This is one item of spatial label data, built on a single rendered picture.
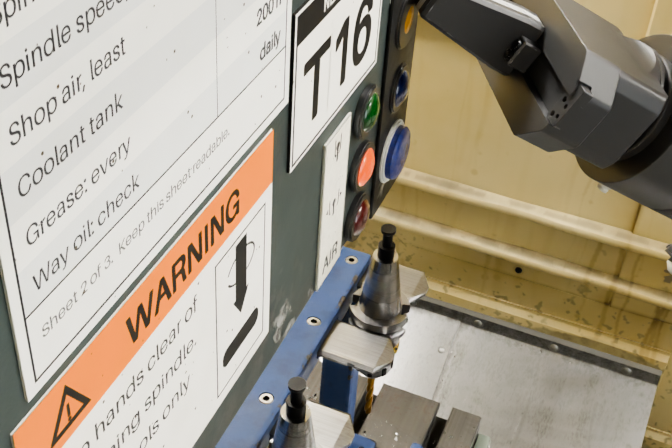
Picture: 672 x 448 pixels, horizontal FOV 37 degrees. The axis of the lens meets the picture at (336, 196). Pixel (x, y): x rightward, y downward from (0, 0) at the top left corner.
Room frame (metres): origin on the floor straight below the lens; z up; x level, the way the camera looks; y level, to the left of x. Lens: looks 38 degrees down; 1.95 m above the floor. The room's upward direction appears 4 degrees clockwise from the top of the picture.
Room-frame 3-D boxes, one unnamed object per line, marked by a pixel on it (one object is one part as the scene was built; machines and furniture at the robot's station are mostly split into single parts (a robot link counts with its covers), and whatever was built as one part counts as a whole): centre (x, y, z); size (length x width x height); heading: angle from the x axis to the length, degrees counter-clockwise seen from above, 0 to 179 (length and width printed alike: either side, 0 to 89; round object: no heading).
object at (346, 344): (0.71, -0.04, 1.21); 0.07 x 0.05 x 0.01; 70
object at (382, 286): (0.76, -0.05, 1.26); 0.04 x 0.04 x 0.07
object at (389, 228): (0.76, -0.05, 1.31); 0.02 x 0.02 x 0.03
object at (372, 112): (0.41, -0.01, 1.69); 0.02 x 0.01 x 0.02; 160
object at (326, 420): (0.61, 0.00, 1.21); 0.07 x 0.05 x 0.01; 70
